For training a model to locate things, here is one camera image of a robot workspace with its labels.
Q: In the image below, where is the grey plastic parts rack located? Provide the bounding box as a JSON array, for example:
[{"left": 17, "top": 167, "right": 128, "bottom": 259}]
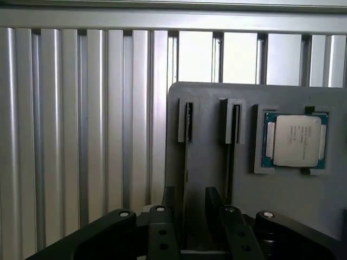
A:
[{"left": 165, "top": 81, "right": 347, "bottom": 260}]

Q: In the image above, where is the CPU with silver lid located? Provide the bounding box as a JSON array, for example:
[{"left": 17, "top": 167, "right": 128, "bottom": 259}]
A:
[{"left": 261, "top": 110, "right": 330, "bottom": 170}]

